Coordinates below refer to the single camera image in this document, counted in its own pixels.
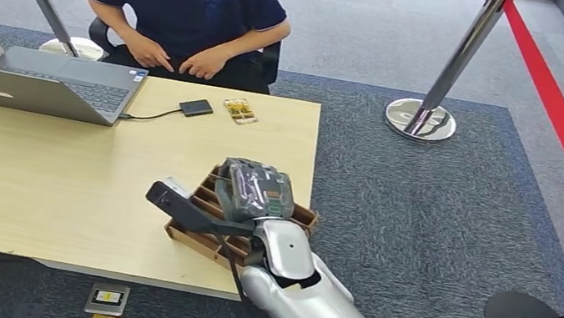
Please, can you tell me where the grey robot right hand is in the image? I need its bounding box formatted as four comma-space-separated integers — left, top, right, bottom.
210, 155, 302, 232

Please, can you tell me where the person's left hand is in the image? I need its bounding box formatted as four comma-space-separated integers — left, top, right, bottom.
177, 41, 233, 84

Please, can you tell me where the person's right hand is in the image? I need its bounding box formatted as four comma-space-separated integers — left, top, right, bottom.
124, 33, 182, 75

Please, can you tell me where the black card reader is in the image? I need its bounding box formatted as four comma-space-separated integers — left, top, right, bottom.
177, 95, 216, 123

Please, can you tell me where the person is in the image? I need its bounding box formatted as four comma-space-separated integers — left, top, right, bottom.
70, 0, 296, 98

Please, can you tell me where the wooden card rack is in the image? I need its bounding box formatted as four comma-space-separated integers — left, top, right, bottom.
159, 156, 326, 284

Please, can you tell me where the black office chair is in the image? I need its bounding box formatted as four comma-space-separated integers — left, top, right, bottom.
83, 0, 290, 89

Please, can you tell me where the grey open laptop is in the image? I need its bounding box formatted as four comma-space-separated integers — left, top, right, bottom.
0, 43, 151, 133

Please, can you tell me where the dark blue carpet mat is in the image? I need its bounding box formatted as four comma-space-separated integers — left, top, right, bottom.
0, 23, 564, 318

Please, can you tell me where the metal floor socket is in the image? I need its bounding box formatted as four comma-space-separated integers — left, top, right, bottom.
83, 279, 133, 318

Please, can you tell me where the red barrier belt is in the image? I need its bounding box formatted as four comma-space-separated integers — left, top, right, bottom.
466, 0, 564, 260

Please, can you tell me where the black card reader cable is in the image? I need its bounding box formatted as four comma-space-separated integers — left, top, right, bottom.
117, 98, 185, 129

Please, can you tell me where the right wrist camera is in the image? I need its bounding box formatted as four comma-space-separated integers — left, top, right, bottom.
140, 173, 263, 244

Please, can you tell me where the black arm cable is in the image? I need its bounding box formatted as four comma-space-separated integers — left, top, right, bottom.
201, 230, 302, 318

